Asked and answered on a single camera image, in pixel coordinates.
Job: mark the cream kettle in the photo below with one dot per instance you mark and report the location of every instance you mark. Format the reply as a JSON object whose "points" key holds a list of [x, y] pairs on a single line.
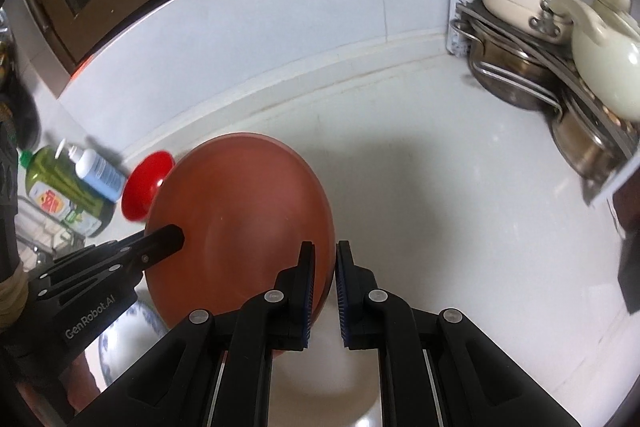
{"points": [[605, 62]]}

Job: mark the green dish soap bottle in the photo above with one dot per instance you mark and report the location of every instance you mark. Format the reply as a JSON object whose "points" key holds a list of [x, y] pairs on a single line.
{"points": [[55, 192]]}

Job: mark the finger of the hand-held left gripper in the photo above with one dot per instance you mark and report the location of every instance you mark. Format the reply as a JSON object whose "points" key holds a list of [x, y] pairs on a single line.
{"points": [[160, 242]]}

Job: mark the reddish pink bowl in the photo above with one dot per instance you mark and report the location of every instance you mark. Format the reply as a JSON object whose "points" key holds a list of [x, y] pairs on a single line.
{"points": [[235, 217]]}

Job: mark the white pump bottle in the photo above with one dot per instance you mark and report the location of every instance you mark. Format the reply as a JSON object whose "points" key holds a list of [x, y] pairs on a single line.
{"points": [[100, 174]]}

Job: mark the black knife block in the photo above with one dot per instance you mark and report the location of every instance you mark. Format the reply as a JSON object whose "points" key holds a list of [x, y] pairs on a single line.
{"points": [[631, 282]]}

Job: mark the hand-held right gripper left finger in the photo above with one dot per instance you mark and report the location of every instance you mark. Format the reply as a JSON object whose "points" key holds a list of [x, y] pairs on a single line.
{"points": [[307, 297]]}

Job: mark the beaded wooden mat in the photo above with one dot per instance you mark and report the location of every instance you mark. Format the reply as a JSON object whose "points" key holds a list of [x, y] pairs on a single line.
{"points": [[620, 122]]}

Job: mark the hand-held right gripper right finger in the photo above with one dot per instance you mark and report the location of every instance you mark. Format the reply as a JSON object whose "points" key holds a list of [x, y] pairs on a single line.
{"points": [[342, 297]]}

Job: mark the glass jar of chili sauce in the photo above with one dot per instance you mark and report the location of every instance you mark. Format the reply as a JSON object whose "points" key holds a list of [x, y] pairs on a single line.
{"points": [[627, 212]]}

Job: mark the blue floral white plate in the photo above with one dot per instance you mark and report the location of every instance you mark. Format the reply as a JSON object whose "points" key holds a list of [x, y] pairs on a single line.
{"points": [[120, 342]]}

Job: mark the white kitchen rack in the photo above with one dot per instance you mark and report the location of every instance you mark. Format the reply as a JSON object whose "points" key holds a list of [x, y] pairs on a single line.
{"points": [[462, 7]]}

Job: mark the person's left hand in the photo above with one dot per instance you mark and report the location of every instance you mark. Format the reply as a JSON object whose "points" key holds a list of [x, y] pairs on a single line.
{"points": [[85, 382]]}

